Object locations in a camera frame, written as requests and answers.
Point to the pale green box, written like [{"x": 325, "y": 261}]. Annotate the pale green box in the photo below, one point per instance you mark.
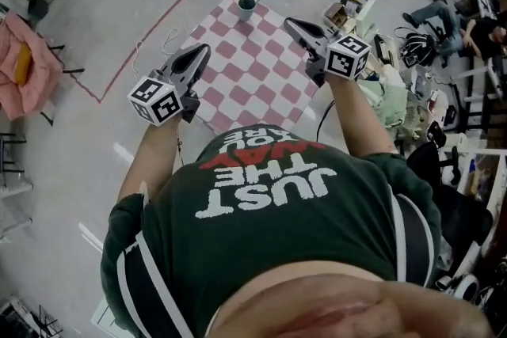
[{"x": 366, "y": 17}]

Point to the person's right forearm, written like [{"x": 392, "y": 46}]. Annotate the person's right forearm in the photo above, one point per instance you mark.
[{"x": 358, "y": 118}]

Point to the pale green cloth pile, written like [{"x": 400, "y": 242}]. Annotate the pale green cloth pile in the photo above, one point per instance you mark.
[{"x": 390, "y": 99}]

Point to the black white bag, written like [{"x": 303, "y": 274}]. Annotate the black white bag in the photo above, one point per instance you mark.
[{"x": 416, "y": 47}]

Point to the pink white checkered mat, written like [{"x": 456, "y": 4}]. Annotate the pink white checkered mat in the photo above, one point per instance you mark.
[{"x": 253, "y": 71}]

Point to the yellow object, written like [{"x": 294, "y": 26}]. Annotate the yellow object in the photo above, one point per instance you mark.
[{"x": 22, "y": 63}]

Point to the teal green cup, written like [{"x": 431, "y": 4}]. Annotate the teal green cup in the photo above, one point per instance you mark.
[{"x": 246, "y": 10}]

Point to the person's left forearm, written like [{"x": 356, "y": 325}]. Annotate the person's left forearm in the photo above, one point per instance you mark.
[{"x": 152, "y": 154}]

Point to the open cardboard box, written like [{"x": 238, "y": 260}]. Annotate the open cardboard box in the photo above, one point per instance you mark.
[{"x": 338, "y": 14}]

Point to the black office chair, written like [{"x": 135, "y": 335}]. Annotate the black office chair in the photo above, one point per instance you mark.
[{"x": 455, "y": 210}]

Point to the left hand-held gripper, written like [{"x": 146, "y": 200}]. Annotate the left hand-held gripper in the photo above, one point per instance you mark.
[{"x": 156, "y": 101}]

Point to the black folding chair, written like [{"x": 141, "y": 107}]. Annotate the black folding chair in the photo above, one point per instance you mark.
[{"x": 59, "y": 63}]

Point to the person's face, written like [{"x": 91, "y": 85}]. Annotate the person's face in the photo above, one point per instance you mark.
[{"x": 356, "y": 308}]

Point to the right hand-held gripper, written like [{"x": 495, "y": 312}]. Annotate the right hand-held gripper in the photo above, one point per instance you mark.
[{"x": 346, "y": 57}]

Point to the white round device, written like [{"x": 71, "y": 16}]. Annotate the white round device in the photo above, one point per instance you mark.
[{"x": 461, "y": 285}]

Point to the person's dark green shirt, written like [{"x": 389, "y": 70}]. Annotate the person's dark green shirt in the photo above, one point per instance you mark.
[{"x": 257, "y": 241}]

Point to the white paper sheet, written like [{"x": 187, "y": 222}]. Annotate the white paper sheet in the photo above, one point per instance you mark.
[{"x": 104, "y": 314}]

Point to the pink quilted cloth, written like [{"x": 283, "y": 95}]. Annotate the pink quilted cloth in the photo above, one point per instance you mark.
[{"x": 39, "y": 67}]

